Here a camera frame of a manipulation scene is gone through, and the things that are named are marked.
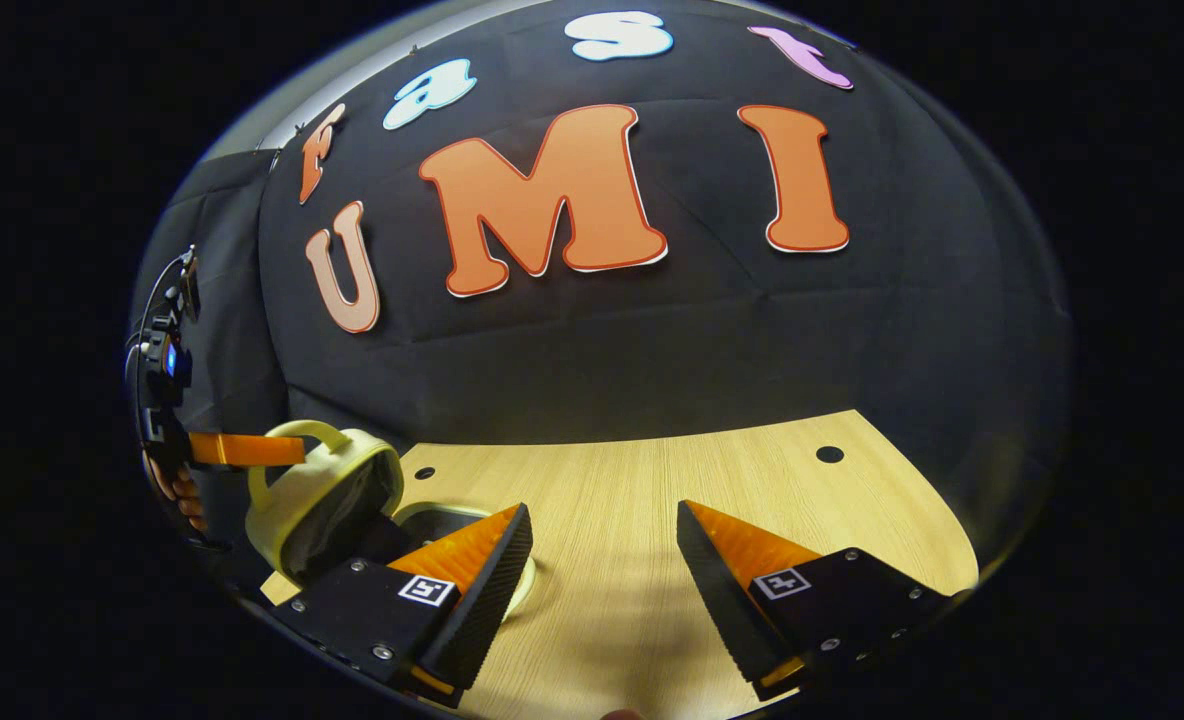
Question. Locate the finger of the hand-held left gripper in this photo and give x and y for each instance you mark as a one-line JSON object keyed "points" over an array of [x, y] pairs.
{"points": [[247, 450]]}

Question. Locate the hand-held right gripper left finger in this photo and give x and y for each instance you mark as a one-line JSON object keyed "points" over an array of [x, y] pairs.
{"points": [[482, 610]]}

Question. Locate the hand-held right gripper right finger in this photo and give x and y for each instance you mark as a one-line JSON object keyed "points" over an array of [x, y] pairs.
{"points": [[722, 600]]}

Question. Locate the pale yellow suitcase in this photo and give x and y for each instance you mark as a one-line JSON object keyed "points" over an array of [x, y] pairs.
{"points": [[312, 490]]}

